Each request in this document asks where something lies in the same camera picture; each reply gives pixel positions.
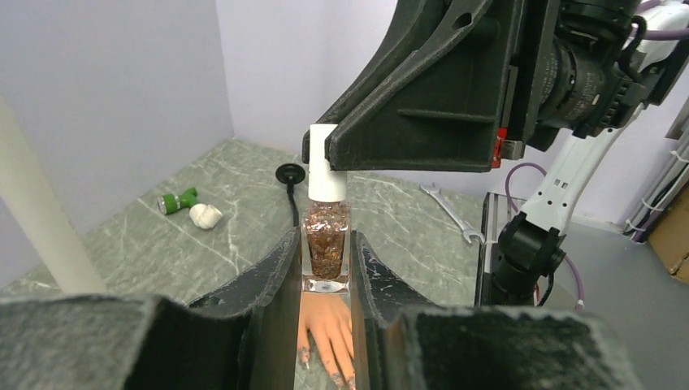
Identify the white PVC pipe frame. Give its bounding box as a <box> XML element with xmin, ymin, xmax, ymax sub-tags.
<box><xmin>1</xmin><ymin>99</ymin><xmax>107</xmax><ymax>294</ymax></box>

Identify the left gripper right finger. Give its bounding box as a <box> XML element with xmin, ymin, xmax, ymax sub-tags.
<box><xmin>350</xmin><ymin>232</ymin><xmax>643</xmax><ymax>389</ymax></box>

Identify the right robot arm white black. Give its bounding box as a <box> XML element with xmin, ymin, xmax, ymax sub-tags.
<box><xmin>302</xmin><ymin>0</ymin><xmax>688</xmax><ymax>306</ymax></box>

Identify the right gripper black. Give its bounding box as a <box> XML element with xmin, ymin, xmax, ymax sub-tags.
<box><xmin>301</xmin><ymin>0</ymin><xmax>564</xmax><ymax>175</ymax></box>

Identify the mannequin hand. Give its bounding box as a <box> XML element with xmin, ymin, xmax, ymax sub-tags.
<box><xmin>297</xmin><ymin>292</ymin><xmax>356</xmax><ymax>389</ymax></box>

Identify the silver open-end wrench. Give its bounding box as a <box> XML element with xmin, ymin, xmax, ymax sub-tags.
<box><xmin>419</xmin><ymin>184</ymin><xmax>485</xmax><ymax>245</ymax></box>

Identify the black hand stand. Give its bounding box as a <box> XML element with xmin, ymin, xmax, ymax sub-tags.
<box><xmin>275</xmin><ymin>162</ymin><xmax>306</xmax><ymax>227</ymax></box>

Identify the green toy flashlight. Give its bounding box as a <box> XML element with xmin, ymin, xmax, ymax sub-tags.
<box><xmin>157</xmin><ymin>188</ymin><xmax>198</xmax><ymax>215</ymax></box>

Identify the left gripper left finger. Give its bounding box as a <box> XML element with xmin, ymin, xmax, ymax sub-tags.
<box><xmin>1</xmin><ymin>228</ymin><xmax>301</xmax><ymax>389</ymax></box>

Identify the glitter nail polish bottle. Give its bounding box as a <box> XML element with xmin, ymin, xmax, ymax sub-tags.
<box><xmin>301</xmin><ymin>200</ymin><xmax>352</xmax><ymax>294</ymax></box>

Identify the brown cardboard box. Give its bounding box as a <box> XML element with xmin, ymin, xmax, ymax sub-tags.
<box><xmin>648</xmin><ymin>184</ymin><xmax>688</xmax><ymax>284</ymax></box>

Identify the white nail polish cap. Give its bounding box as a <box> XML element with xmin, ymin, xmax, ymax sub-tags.
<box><xmin>308</xmin><ymin>123</ymin><xmax>347</xmax><ymax>203</ymax></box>

